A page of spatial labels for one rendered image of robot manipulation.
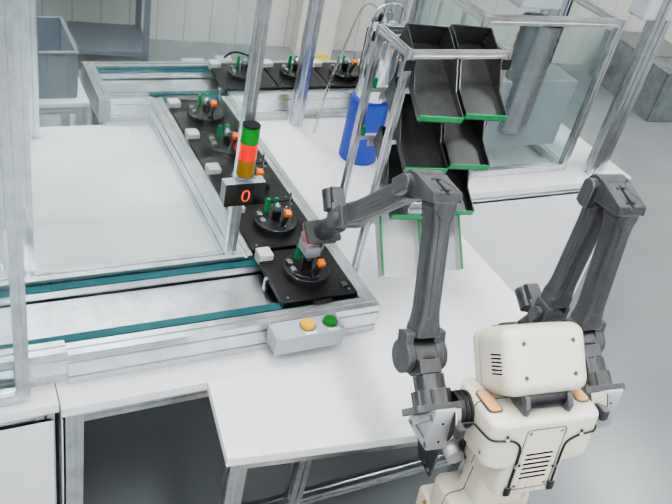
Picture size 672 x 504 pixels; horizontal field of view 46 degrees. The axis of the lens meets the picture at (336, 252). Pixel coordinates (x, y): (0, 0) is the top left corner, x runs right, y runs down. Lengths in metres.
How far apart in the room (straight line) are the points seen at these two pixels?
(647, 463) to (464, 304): 1.40
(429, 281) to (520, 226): 1.87
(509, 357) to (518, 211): 1.84
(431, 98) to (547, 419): 0.93
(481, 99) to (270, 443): 1.11
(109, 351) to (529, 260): 2.22
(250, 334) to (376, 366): 0.38
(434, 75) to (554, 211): 1.50
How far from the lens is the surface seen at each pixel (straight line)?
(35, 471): 2.28
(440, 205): 1.70
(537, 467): 1.88
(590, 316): 1.97
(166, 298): 2.31
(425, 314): 1.75
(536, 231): 3.66
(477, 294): 2.70
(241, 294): 2.35
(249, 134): 2.15
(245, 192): 2.25
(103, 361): 2.11
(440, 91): 2.26
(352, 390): 2.21
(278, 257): 2.43
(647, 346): 4.37
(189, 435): 3.16
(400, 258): 2.44
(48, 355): 2.08
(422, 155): 2.29
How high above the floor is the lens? 2.41
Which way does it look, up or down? 35 degrees down
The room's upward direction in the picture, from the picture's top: 13 degrees clockwise
